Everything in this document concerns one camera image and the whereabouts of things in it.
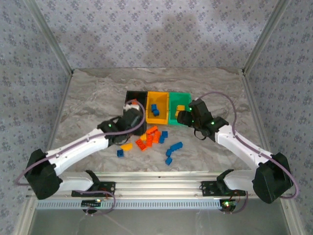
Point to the black plastic bin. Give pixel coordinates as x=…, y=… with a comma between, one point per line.
x=140, y=96

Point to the green plastic bin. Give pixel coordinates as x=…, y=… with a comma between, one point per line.
x=176, y=99

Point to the yellow plastic bin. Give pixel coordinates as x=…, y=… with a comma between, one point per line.
x=161, y=98

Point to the long blue lego brick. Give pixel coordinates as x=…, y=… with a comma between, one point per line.
x=177, y=146

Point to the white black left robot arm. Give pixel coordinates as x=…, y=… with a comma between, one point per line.
x=73, y=149

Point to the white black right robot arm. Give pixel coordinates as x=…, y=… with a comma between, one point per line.
x=244, y=147

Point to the yellow curved lego brick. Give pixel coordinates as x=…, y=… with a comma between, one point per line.
x=127, y=147

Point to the long orange lego brick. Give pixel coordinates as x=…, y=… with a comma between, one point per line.
x=152, y=130

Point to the wide aluminum extrusion beam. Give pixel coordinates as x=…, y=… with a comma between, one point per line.
x=159, y=186

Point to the small lit circuit board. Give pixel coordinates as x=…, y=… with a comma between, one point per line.
x=228, y=205
x=90, y=203

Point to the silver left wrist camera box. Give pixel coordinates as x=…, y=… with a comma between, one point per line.
x=129, y=107

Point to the aluminum table side rail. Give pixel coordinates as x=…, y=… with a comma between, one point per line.
x=250, y=98
x=62, y=102

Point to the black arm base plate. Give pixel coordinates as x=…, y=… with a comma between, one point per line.
x=78, y=193
x=207, y=188

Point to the aluminum corner post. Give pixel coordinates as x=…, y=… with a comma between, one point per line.
x=265, y=36
x=50, y=36

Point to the aluminum frame leg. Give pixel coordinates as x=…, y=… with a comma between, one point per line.
x=291, y=218
x=25, y=218

